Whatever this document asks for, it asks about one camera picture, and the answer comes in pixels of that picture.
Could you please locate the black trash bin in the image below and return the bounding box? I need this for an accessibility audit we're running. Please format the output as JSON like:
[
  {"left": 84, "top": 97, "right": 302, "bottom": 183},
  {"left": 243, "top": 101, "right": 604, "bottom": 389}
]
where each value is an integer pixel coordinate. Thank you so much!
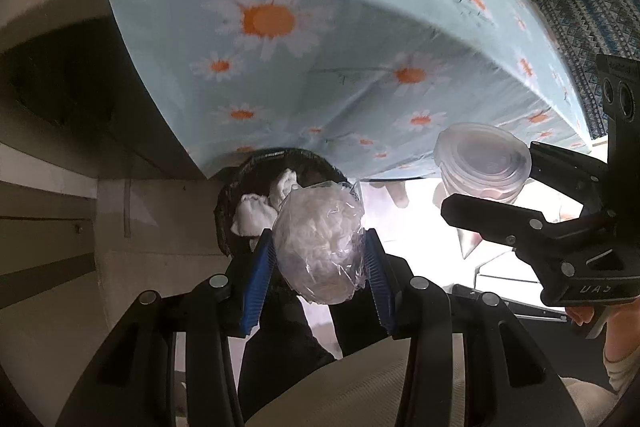
[{"left": 214, "top": 148, "right": 351, "bottom": 259}]

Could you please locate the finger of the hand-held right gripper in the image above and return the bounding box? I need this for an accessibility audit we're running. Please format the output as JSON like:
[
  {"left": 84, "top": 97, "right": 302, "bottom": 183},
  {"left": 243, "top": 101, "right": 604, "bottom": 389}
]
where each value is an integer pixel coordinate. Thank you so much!
[
  {"left": 441, "top": 192, "right": 616, "bottom": 278},
  {"left": 529, "top": 141, "right": 609, "bottom": 213}
]

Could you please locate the person's right forearm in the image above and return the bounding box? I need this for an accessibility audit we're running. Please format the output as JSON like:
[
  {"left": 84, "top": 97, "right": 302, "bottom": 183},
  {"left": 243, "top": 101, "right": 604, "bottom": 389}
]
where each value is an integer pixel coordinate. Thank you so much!
[{"left": 602, "top": 338, "right": 640, "bottom": 396}]

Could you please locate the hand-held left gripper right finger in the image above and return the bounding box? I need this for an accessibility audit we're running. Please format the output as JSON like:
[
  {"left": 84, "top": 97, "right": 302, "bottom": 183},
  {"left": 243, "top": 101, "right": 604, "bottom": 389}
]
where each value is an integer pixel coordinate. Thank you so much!
[{"left": 362, "top": 228, "right": 586, "bottom": 427}]

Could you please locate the person's right hand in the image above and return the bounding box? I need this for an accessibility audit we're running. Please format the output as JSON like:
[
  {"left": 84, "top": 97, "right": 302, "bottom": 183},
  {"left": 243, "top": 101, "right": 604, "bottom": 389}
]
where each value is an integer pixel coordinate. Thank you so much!
[{"left": 569, "top": 304, "right": 639, "bottom": 356}]

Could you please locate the small white tissue wad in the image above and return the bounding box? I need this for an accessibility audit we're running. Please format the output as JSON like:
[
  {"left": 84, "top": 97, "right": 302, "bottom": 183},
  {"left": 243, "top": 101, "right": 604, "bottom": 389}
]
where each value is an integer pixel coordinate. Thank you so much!
[{"left": 269, "top": 169, "right": 301, "bottom": 210}]

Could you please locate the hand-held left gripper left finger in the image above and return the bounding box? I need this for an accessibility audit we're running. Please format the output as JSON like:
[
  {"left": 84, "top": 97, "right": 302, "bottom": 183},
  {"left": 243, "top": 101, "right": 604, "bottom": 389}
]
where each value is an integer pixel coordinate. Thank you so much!
[{"left": 55, "top": 228, "right": 276, "bottom": 427}]

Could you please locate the clear plastic bag of tissue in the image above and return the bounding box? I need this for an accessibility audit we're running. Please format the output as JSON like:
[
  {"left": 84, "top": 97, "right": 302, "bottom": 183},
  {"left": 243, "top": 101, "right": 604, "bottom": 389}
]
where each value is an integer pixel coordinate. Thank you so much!
[{"left": 271, "top": 179, "right": 366, "bottom": 306}]

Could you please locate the person's dark trousered leg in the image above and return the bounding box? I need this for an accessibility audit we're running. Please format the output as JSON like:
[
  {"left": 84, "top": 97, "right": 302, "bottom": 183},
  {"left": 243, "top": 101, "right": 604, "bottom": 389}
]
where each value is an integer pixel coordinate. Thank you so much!
[{"left": 237, "top": 252, "right": 417, "bottom": 414}]

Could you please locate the large white tissue wad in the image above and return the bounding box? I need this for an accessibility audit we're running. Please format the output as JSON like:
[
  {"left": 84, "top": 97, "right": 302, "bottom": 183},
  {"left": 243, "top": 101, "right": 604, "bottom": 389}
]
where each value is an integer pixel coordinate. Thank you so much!
[{"left": 232, "top": 193, "right": 277, "bottom": 238}]

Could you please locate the clear plastic cup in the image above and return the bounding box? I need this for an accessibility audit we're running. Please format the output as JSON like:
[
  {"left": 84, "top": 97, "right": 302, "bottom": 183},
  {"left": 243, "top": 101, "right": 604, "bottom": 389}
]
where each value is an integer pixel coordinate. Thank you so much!
[{"left": 433, "top": 122, "right": 532, "bottom": 204}]

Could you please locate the blue patterned blanket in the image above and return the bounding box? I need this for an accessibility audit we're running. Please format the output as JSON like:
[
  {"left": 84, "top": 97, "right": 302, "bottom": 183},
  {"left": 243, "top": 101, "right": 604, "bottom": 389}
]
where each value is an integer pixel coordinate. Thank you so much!
[{"left": 537, "top": 0, "right": 640, "bottom": 140}]

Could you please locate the daisy print blue tablecloth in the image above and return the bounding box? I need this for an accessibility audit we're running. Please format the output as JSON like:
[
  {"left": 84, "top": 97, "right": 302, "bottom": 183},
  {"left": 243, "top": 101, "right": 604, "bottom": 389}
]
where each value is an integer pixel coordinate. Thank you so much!
[{"left": 104, "top": 0, "right": 594, "bottom": 180}]

